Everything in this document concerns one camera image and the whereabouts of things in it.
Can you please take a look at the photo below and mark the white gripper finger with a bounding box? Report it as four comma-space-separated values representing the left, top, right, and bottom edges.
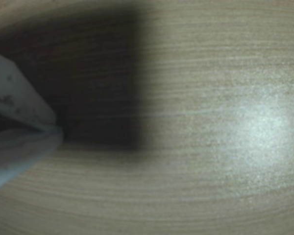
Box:
0, 126, 64, 194
0, 48, 59, 130

